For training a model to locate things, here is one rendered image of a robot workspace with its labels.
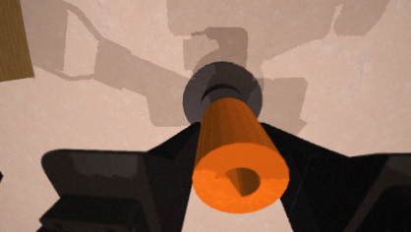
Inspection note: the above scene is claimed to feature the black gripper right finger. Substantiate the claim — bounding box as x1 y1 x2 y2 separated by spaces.
260 122 411 232

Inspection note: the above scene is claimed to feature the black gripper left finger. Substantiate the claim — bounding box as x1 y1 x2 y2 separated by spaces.
41 122 201 232

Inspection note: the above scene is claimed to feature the dark grey round pedestal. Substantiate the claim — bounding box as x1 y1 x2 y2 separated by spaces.
183 61 264 125

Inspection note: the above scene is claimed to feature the orange knob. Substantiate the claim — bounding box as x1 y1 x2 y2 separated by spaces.
192 97 289 214

